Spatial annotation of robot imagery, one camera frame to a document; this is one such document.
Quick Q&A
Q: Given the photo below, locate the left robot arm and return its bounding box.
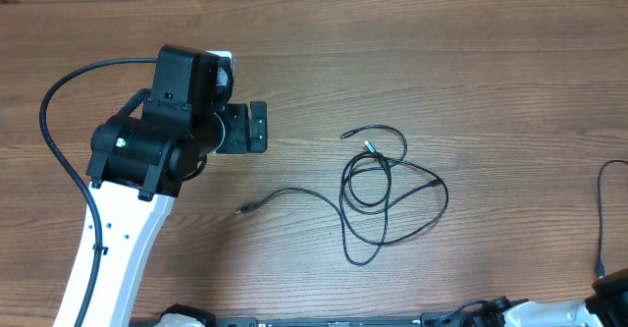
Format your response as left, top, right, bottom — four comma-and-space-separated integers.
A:
39, 45, 268, 326

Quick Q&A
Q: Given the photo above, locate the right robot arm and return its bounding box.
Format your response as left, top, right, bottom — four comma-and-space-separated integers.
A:
461, 268, 627, 327

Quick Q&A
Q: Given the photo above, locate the black mounting rail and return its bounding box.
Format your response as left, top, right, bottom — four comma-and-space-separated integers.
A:
130, 302, 492, 327

